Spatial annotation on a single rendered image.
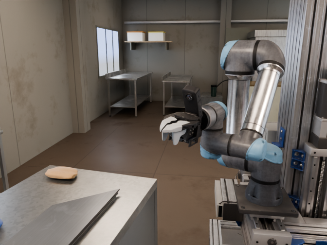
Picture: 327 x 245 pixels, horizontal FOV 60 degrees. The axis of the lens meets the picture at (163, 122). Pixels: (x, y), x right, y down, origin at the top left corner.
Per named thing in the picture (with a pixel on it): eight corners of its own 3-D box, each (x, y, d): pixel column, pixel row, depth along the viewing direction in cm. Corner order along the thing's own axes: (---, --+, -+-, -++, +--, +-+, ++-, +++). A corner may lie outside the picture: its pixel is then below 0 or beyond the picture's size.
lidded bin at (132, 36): (146, 41, 876) (145, 32, 869) (143, 41, 836) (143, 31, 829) (130, 41, 883) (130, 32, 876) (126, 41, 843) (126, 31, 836)
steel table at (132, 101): (153, 102, 916) (152, 68, 889) (137, 117, 710) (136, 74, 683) (128, 101, 927) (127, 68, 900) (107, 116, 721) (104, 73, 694)
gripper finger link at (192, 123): (186, 132, 73) (201, 125, 80) (187, 127, 72) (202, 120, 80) (171, 127, 75) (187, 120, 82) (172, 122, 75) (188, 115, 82)
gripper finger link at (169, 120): (159, 148, 73) (178, 138, 80) (162, 126, 71) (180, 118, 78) (150, 144, 74) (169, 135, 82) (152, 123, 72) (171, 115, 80)
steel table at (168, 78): (191, 103, 899) (192, 71, 874) (189, 116, 722) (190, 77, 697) (170, 102, 909) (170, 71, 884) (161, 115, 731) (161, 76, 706)
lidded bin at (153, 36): (165, 41, 867) (165, 32, 861) (164, 41, 829) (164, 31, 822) (150, 41, 874) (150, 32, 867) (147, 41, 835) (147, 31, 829)
